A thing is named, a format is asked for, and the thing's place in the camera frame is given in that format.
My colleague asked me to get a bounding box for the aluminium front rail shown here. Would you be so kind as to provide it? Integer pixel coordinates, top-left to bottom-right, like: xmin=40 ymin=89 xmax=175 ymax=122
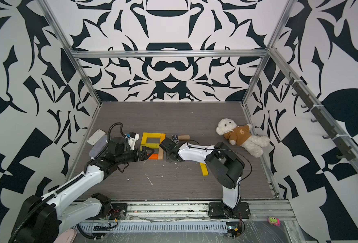
xmin=112 ymin=200 xmax=296 ymax=221

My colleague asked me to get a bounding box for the yellow block long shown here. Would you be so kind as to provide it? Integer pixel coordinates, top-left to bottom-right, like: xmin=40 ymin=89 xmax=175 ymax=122
xmin=200 ymin=163 xmax=208 ymax=176

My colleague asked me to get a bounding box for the purple grey pouch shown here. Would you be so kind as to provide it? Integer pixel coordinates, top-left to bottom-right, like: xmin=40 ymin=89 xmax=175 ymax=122
xmin=88 ymin=135 xmax=107 ymax=158

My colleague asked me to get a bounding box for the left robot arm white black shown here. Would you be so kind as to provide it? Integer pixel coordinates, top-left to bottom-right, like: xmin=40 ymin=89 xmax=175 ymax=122
xmin=9 ymin=127 xmax=155 ymax=243

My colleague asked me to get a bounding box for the green circuit board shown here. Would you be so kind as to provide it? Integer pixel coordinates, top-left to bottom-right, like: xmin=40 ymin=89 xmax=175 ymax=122
xmin=227 ymin=221 xmax=245 ymax=238

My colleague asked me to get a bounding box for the amber orange block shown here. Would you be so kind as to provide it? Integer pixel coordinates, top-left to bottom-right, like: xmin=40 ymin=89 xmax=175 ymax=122
xmin=160 ymin=133 xmax=166 ymax=143

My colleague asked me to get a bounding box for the natural wood block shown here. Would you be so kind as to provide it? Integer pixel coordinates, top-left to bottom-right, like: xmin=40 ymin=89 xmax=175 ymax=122
xmin=158 ymin=148 xmax=164 ymax=160
xmin=178 ymin=135 xmax=190 ymax=141

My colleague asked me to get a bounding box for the pink green small gadget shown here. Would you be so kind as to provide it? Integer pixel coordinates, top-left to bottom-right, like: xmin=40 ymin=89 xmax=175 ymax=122
xmin=268 ymin=217 xmax=280 ymax=226

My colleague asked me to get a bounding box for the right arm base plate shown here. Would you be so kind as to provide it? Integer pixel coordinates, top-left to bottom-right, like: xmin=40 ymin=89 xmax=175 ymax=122
xmin=207 ymin=201 xmax=251 ymax=219

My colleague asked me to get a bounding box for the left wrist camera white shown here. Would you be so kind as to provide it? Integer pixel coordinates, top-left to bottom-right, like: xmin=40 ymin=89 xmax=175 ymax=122
xmin=126 ymin=132 xmax=140 ymax=150

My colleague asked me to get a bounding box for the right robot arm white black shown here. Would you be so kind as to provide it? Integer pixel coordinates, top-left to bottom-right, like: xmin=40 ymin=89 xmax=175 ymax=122
xmin=160 ymin=138 xmax=245 ymax=209

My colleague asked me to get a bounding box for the red orange block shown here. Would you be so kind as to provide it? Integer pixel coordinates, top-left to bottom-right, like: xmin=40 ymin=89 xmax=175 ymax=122
xmin=148 ymin=154 xmax=159 ymax=160

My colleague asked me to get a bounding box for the grey hook rail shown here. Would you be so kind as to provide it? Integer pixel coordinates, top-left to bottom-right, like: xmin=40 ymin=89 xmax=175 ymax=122
xmin=286 ymin=77 xmax=357 ymax=161

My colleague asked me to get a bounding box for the white teddy bear brown shirt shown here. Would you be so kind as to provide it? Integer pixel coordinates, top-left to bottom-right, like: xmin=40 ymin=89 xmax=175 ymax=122
xmin=216 ymin=118 xmax=270 ymax=158

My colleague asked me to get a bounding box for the pink tray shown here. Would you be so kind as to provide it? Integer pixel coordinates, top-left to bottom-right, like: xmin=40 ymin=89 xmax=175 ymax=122
xmin=54 ymin=229 xmax=77 ymax=243

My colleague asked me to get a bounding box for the white small device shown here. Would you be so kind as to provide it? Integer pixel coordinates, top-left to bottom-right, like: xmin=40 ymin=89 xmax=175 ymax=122
xmin=87 ymin=129 xmax=106 ymax=145

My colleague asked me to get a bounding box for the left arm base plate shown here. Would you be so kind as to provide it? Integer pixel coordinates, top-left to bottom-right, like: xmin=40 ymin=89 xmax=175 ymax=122
xmin=87 ymin=202 xmax=128 ymax=220

